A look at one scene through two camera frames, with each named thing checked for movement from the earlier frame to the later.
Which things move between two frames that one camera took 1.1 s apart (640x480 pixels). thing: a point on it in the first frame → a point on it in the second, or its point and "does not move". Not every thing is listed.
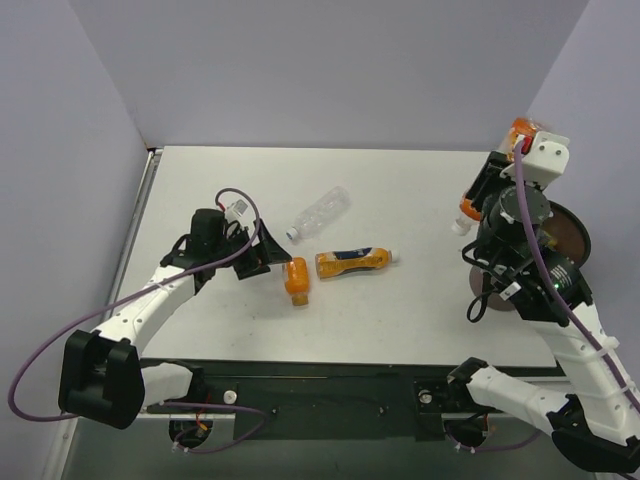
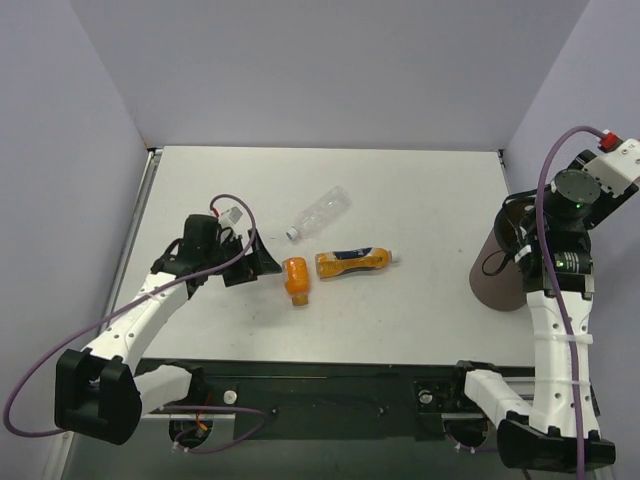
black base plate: (280, 400) does not move
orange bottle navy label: (339, 262) does not move
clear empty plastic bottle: (331, 207) does not move
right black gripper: (484, 180) → (507, 232)
